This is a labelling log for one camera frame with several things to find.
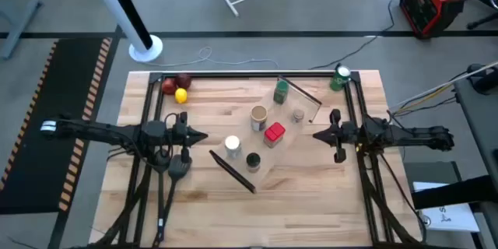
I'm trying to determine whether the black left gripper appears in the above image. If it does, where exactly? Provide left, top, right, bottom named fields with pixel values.
left=170, top=111, right=209, bottom=164

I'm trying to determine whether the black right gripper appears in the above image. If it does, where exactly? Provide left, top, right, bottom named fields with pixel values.
left=312, top=108, right=359, bottom=164

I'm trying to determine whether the white-lid bagel seasoning jar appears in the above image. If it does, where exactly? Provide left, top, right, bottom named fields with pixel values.
left=224, top=135, right=243, bottom=160

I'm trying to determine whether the red-lid spice jar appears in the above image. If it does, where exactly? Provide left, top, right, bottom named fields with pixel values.
left=263, top=121, right=287, bottom=149

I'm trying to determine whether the black-lid orange spice jar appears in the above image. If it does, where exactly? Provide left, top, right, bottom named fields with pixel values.
left=245, top=152, right=262, bottom=174

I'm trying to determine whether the green-lid spice jar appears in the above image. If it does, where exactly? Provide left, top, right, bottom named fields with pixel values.
left=272, top=79, right=290, bottom=105

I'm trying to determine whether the tan-lid furikake seasoning jar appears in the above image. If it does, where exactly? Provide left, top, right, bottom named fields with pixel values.
left=250, top=104, right=269, bottom=132

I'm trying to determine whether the black slotted spatula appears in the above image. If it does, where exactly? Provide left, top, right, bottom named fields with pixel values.
left=152, top=154, right=193, bottom=247

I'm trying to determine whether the yellow lemon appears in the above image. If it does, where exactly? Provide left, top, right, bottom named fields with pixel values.
left=174, top=87, right=188, bottom=105

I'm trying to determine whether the dark red apple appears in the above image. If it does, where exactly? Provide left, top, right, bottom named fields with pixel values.
left=175, top=72, right=193, bottom=90

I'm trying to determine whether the green soda can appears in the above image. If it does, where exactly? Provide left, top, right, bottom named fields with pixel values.
left=329, top=65, right=352, bottom=92

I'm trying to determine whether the black cooking spoon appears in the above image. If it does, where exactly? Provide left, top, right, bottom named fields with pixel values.
left=153, top=149, right=171, bottom=244

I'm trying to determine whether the black desk crossbar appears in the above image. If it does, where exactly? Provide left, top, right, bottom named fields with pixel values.
left=410, top=174, right=498, bottom=211

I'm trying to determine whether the white paper sheet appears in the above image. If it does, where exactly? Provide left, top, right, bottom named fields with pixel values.
left=412, top=181, right=482, bottom=233

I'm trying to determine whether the white tower fan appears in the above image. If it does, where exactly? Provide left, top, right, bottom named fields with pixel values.
left=83, top=0, right=164, bottom=63

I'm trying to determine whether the dark grey desk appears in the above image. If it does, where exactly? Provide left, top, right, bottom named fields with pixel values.
left=453, top=73, right=498, bottom=188

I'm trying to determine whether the black hazard-striped floor mat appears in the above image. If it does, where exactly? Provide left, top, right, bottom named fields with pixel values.
left=0, top=37, right=114, bottom=215

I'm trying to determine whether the red and black toolbox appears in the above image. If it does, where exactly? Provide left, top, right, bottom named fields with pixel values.
left=399, top=0, right=465, bottom=40

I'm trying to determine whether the black desk clamp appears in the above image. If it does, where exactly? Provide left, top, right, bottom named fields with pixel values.
left=465, top=63, right=498, bottom=95

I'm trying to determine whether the grey table leg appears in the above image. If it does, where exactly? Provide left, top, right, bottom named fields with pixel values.
left=0, top=0, right=44, bottom=61

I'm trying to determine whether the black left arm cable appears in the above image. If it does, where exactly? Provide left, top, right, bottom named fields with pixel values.
left=163, top=111, right=184, bottom=153

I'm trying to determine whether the black aluminium table frame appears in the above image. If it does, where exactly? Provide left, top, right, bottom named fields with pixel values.
left=89, top=70, right=425, bottom=249

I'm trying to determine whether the white floor cable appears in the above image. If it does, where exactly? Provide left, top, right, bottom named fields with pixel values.
left=142, top=45, right=279, bottom=69

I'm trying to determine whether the black floor cable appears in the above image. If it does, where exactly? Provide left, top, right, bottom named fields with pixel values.
left=309, top=0, right=409, bottom=71

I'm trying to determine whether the yellow and white cable bundle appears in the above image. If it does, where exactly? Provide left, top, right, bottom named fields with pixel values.
left=388, top=60, right=498, bottom=112

